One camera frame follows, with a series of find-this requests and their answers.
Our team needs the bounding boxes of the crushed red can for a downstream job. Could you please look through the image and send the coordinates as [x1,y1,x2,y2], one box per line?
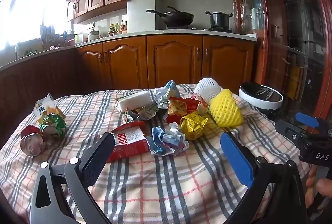
[20,125,46,156]

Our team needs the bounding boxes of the white kitchen countertop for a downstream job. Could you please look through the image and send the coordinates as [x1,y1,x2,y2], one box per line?
[0,28,258,69]

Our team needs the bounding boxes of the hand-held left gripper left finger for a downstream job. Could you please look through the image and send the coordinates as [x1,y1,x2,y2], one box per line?
[30,132,116,224]

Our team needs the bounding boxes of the dish rack with utensils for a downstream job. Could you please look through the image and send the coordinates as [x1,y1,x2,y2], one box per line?
[39,24,76,50]

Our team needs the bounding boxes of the pink white small wrapper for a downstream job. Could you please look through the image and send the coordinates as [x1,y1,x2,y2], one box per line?
[189,92,209,114]

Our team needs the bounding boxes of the white bin with black liner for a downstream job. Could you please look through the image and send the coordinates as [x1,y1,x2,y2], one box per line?
[239,82,284,121]

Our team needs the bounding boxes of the plaid tablecloth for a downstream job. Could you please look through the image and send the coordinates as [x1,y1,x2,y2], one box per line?
[0,82,312,224]

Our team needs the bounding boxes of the crumpled blue silver wrapper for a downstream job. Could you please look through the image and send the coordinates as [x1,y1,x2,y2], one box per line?
[153,80,177,110]

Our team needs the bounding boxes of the white ceramic lidded pot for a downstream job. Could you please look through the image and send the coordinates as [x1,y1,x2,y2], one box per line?
[88,29,102,41]

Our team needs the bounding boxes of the person's right hand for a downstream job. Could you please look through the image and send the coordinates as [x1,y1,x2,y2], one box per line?
[305,165,332,210]

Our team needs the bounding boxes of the black wok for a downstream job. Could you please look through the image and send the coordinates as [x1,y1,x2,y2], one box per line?
[146,6,195,27]

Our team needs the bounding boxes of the red paper carton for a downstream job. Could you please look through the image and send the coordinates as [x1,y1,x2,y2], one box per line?
[106,121,151,163]

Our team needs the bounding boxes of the crumpled green white wrapper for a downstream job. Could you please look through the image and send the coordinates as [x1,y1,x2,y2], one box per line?
[123,103,159,124]

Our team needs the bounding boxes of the white teal snack bag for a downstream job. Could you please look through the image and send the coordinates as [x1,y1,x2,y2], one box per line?
[33,93,65,123]

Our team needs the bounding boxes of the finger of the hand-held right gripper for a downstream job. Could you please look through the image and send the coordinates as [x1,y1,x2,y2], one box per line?
[275,120,329,142]
[295,112,332,136]

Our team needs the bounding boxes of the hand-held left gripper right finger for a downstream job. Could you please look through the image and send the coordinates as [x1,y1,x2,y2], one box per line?
[220,132,308,224]

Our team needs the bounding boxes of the crushed green can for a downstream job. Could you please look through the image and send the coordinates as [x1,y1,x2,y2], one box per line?
[38,113,67,140]

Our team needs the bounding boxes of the dark steel cooking pot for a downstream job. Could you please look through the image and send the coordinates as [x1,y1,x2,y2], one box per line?
[205,11,234,29]

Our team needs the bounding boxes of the yellow foil wrapper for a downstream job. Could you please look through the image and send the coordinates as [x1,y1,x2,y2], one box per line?
[179,112,209,141]

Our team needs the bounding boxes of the red framed glass door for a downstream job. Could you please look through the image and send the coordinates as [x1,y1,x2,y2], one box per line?
[255,0,332,123]

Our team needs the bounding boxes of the wooden lower cabinets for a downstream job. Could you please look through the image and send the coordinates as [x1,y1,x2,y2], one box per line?
[0,34,256,100]

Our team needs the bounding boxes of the white foam fruit net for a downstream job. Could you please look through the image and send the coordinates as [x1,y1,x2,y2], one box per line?
[194,78,221,102]

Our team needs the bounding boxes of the white rectangular packet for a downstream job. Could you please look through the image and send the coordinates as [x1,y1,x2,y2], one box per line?
[115,91,154,113]

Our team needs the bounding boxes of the bright window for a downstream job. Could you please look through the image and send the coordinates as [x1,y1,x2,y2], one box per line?
[0,0,71,46]

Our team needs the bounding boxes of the yellow foam fruit net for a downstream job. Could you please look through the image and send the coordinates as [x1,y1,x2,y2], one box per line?
[209,89,244,128]

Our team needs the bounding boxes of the red snack bag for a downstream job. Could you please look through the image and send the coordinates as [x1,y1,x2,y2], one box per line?
[166,96,208,124]

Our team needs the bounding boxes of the blue white wrapper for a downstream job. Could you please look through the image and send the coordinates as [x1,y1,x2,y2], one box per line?
[145,123,189,156]

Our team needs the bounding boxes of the plastic wrapped glass cabinet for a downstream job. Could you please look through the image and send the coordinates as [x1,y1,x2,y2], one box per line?
[232,0,267,35]

